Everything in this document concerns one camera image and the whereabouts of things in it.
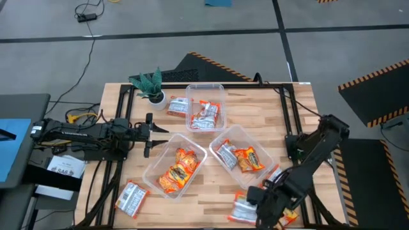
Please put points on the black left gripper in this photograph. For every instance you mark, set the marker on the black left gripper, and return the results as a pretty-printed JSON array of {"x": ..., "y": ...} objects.
[{"x": 148, "y": 134}]

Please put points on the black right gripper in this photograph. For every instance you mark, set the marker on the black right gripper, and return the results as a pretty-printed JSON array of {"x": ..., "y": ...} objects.
[{"x": 271, "y": 204}]

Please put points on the orange Maruchan ramen pack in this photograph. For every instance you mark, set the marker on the orange Maruchan ramen pack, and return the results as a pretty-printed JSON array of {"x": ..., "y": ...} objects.
[
  {"x": 187, "y": 158},
  {"x": 291, "y": 217},
  {"x": 174, "y": 179},
  {"x": 131, "y": 199},
  {"x": 177, "y": 107},
  {"x": 209, "y": 110},
  {"x": 241, "y": 211},
  {"x": 226, "y": 155},
  {"x": 249, "y": 159},
  {"x": 203, "y": 123},
  {"x": 274, "y": 174}
]

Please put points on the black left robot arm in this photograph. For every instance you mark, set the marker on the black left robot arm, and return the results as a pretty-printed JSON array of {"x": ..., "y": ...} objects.
[{"x": 80, "y": 132}]

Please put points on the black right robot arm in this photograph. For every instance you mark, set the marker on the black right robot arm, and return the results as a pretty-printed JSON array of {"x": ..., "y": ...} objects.
[{"x": 319, "y": 143}]

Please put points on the clear plastic bin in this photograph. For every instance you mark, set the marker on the clear plastic bin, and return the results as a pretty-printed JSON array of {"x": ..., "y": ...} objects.
[
  {"x": 156, "y": 166},
  {"x": 252, "y": 182},
  {"x": 193, "y": 92}
]

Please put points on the green plant in white pot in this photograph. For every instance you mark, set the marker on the green plant in white pot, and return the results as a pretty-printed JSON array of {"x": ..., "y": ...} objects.
[{"x": 150, "y": 84}]

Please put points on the printed paper sheet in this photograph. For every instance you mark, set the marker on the printed paper sheet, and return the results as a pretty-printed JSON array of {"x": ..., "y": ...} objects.
[{"x": 65, "y": 167}]

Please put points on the black hazard-striped floor mat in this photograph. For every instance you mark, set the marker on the black hazard-striped floor mat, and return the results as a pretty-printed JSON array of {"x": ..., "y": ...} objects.
[
  {"x": 327, "y": 1},
  {"x": 367, "y": 185},
  {"x": 377, "y": 96}
]

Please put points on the plain white paper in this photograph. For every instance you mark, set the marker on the plain white paper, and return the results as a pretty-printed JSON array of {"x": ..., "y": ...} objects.
[{"x": 52, "y": 192}]

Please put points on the black shelf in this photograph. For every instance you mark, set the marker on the black shelf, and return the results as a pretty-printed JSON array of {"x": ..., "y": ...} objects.
[{"x": 38, "y": 175}]

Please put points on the black power adapter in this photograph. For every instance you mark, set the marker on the black power adapter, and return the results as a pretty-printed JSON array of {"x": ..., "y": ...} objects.
[{"x": 87, "y": 17}]

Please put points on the grey desk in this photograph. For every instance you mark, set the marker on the grey desk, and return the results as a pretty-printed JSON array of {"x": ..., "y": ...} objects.
[{"x": 22, "y": 105}]

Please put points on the blue sheet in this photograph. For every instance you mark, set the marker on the blue sheet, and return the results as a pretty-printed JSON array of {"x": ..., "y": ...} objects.
[{"x": 14, "y": 153}]

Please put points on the blue floor mat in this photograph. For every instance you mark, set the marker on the blue floor mat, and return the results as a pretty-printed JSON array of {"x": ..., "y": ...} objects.
[{"x": 218, "y": 3}]

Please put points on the black desk device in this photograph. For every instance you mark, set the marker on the black desk device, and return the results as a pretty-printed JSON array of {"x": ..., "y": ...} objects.
[{"x": 6, "y": 135}]

